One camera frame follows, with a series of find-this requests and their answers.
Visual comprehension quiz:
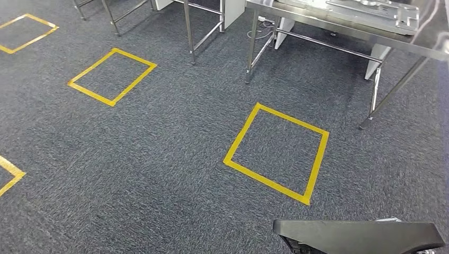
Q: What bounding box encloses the black plastic panel part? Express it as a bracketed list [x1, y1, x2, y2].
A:
[273, 219, 446, 254]

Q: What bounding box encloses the steel workbench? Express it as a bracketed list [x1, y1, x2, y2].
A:
[244, 0, 449, 130]

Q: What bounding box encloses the yellow floor tape square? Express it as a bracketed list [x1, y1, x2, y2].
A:
[223, 102, 330, 206]
[67, 48, 157, 107]

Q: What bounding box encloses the steel table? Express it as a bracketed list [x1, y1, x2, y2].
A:
[101, 0, 226, 66]
[73, 0, 95, 21]

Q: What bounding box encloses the grey stamped metal plate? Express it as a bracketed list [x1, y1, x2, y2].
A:
[273, 0, 420, 37]

